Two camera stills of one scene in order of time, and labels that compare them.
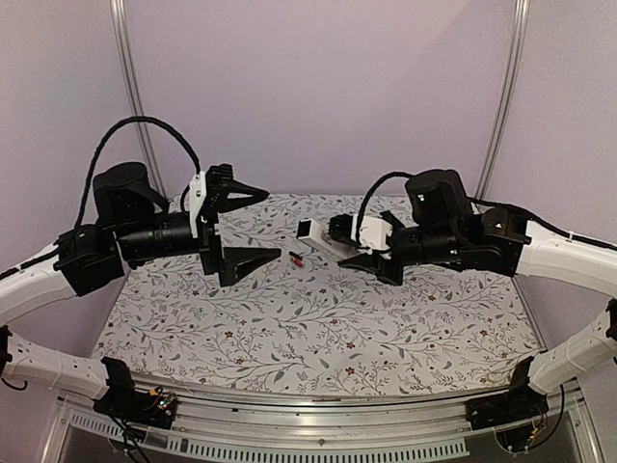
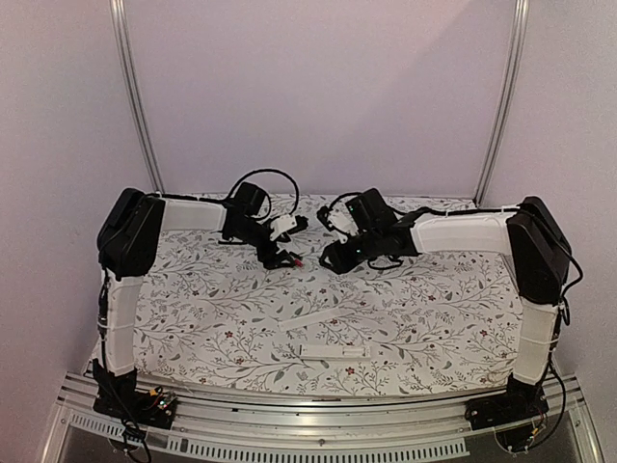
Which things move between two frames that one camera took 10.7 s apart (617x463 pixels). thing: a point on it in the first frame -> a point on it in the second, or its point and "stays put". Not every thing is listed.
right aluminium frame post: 521,23 stays put
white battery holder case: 313,233 -> 335,352
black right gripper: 372,264 -> 340,262
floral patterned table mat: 308,321 stays put
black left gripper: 210,243 -> 273,261
